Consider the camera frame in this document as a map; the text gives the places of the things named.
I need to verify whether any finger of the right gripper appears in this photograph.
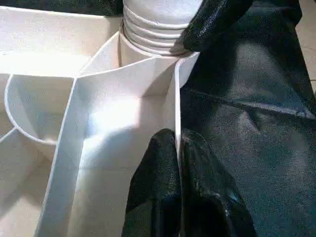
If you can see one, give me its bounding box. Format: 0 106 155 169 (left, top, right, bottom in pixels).
172 0 250 56

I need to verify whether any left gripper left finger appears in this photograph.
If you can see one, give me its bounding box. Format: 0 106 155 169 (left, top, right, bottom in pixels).
120 128 182 237

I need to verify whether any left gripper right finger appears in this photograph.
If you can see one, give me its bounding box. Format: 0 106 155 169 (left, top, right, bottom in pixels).
179 129 257 237

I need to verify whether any white plastic table leg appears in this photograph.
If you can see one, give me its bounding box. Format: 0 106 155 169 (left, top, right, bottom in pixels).
119 0 198 58

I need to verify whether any white plastic table top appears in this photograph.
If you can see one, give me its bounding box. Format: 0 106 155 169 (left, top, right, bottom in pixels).
0 4 200 237

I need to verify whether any black mat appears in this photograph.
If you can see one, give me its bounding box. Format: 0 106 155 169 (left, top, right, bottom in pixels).
0 0 316 237

